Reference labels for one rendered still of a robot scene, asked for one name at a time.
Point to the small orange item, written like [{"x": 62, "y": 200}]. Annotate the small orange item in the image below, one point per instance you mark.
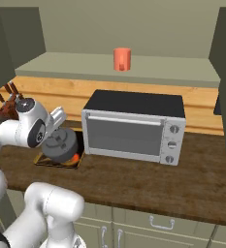
[{"x": 75, "y": 158}]

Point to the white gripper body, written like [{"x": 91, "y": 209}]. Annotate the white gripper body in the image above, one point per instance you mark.
[{"x": 57, "y": 117}]

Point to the brown knife block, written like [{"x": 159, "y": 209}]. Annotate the brown knife block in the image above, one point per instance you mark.
[{"x": 8, "y": 108}]

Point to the toaster oven glass door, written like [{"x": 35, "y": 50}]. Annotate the toaster oven glass door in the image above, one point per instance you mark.
[{"x": 124, "y": 137}]

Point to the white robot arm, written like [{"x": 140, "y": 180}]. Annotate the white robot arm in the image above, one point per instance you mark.
[{"x": 30, "y": 127}]

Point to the red mug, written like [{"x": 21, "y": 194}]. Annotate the red mug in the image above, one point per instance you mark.
[{"x": 122, "y": 59}]

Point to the dark tray with wood rim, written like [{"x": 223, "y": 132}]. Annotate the dark tray with wood rim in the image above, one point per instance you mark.
[{"x": 80, "y": 142}]

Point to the beige cupboard door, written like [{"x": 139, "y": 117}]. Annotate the beige cupboard door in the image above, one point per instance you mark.
[
  {"x": 91, "y": 235},
  {"x": 163, "y": 240}
]

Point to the olive wall cabinet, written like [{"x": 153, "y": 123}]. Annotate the olive wall cabinet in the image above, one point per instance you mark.
[{"x": 85, "y": 66}]

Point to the toaster oven knob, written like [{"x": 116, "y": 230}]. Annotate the toaster oven knob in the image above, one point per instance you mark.
[
  {"x": 170, "y": 159},
  {"x": 174, "y": 129},
  {"x": 172, "y": 144}
]

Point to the silver toaster oven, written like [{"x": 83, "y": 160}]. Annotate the silver toaster oven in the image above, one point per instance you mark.
[{"x": 134, "y": 126}]

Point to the grey kettle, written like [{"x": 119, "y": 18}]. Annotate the grey kettle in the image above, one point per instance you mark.
[{"x": 61, "y": 145}]

